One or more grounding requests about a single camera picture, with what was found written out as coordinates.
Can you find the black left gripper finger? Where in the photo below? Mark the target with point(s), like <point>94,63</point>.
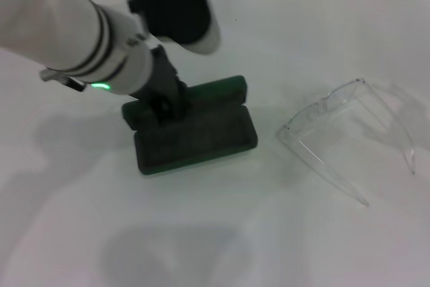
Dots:
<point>182,99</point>
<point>159,112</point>

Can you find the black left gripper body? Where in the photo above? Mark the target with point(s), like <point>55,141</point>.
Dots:
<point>161,82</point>

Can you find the green glasses case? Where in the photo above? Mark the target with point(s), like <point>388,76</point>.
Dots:
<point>208,139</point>

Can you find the clear plastic glasses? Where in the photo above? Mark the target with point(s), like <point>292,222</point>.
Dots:
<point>363,81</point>

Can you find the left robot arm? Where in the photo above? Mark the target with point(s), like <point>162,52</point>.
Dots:
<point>67,31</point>

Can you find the left wrist silver plug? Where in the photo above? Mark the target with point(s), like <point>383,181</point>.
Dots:
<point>57,77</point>

